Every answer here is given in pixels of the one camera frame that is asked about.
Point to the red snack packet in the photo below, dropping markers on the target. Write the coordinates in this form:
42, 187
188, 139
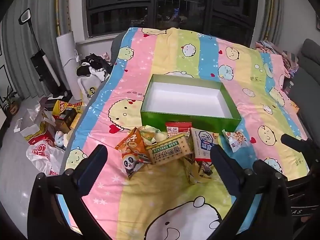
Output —
176, 128

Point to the striped cartoon printed blanket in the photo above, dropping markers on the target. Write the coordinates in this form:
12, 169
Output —
175, 62

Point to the olive yellow snack packet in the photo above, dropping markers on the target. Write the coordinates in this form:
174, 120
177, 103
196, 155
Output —
193, 172

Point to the black upright vacuum cleaner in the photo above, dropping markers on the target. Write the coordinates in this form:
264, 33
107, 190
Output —
40, 60

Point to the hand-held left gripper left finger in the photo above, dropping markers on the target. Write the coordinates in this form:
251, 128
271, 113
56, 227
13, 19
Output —
96, 156

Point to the grey curtain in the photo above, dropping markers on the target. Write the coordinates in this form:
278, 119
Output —
15, 55
272, 10

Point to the red yellow carton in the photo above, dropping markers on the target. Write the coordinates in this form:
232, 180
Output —
41, 136

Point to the green cardboard box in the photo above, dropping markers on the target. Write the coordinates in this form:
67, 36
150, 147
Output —
187, 97

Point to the yellow cracker packet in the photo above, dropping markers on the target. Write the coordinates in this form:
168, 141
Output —
167, 151

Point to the small clear peanut packet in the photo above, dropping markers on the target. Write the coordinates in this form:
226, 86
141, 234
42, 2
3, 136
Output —
235, 140

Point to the white blue snack packet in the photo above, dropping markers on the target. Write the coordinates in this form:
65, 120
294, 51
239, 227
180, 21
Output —
203, 145

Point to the red white plastic bag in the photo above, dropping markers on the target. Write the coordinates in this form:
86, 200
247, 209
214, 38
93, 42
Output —
42, 155

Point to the orange panda snack packet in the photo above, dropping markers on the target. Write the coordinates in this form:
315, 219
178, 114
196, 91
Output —
132, 155

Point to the dark framed window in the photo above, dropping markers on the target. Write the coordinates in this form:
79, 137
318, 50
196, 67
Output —
175, 5

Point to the framed wall picture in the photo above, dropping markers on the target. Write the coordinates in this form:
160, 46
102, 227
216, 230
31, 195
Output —
317, 22

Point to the green yellow snack bag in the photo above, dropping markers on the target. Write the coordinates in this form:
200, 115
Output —
151, 136

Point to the blue plush toy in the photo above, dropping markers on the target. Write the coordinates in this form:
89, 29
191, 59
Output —
61, 140

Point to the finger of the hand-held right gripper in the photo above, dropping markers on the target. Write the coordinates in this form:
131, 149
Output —
295, 142

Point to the colourful clothes pile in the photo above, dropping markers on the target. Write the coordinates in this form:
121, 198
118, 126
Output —
275, 52

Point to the yellow cardboard box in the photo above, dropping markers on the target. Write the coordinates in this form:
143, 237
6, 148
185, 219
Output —
62, 105

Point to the white tote bag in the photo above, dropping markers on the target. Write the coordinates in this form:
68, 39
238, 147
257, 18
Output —
90, 87

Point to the white cylinder tower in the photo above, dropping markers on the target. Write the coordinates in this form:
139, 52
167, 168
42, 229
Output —
67, 62

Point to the grey sofa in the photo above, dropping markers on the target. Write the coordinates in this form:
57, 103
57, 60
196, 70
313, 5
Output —
307, 85

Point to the black clothes pile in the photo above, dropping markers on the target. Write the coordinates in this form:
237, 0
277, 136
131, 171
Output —
95, 65

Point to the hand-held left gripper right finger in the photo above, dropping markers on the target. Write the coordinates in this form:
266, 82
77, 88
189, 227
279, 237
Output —
221, 160

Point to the potted plant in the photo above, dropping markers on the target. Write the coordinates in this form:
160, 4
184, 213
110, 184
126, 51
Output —
11, 102

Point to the dark cardboard box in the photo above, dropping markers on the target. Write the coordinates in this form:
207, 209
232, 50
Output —
66, 120

